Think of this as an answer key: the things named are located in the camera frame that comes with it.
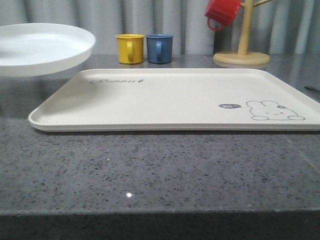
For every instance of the white round plate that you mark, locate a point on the white round plate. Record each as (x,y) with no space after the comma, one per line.
(35,49)

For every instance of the silver metal spoon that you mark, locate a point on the silver metal spoon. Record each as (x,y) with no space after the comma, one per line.
(312,88)

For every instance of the beige rabbit serving tray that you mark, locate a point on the beige rabbit serving tray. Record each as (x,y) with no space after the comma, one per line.
(176,99)

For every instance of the blue enamel mug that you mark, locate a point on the blue enamel mug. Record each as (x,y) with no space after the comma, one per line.
(159,48)

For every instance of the yellow enamel mug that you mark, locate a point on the yellow enamel mug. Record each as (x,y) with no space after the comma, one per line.
(130,48)

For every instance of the wooden mug tree stand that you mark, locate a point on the wooden mug tree stand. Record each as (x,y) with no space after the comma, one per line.
(243,56)

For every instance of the red enamel mug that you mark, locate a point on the red enamel mug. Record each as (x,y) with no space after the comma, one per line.
(221,11)

